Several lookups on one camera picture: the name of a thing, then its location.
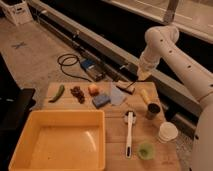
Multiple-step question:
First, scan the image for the blue black power box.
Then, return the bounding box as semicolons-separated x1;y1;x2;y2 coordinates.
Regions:
80;59;105;81

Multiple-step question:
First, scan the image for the brown block eraser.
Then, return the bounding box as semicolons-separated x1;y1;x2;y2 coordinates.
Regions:
115;80;135;94

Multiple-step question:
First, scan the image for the yellow toy banana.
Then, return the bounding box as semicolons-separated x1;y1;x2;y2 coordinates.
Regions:
140;89;151;105

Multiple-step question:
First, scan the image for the green chili pepper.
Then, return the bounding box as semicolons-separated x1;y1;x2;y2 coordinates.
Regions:
48;85;65;103

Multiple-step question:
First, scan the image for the metal cup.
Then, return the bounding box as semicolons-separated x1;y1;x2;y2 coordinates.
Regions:
146;103;161;120

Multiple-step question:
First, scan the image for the white paper cup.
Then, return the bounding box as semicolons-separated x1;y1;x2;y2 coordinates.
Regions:
158;122;178;143

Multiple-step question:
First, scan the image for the dark red grape bunch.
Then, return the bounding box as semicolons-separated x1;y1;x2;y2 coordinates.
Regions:
71;86;85;104

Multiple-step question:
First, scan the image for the white dish brush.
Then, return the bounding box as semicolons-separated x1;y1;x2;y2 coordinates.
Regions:
124;111;136;158

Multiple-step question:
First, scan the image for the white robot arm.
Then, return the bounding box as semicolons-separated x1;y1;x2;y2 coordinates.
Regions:
137;25;213;171

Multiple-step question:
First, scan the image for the wooden board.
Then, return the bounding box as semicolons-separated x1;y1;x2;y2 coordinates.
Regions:
43;82;181;171

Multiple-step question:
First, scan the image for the orange toy fruit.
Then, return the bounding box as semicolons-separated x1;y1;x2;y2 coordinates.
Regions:
88;84;99;96

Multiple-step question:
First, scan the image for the black coiled cable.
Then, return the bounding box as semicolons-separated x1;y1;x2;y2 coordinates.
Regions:
56;53;93;82

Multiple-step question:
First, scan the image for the light blue cloth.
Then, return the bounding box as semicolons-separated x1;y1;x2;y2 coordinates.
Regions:
110;83;126;106

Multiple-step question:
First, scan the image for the white crate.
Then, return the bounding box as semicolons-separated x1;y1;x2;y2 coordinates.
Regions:
0;0;33;26

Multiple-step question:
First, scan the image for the black chair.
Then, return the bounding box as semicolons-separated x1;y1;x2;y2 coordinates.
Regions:
0;53;36;171

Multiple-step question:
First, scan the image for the yellow plastic bin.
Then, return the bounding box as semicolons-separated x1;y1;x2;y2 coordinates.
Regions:
8;110;105;171

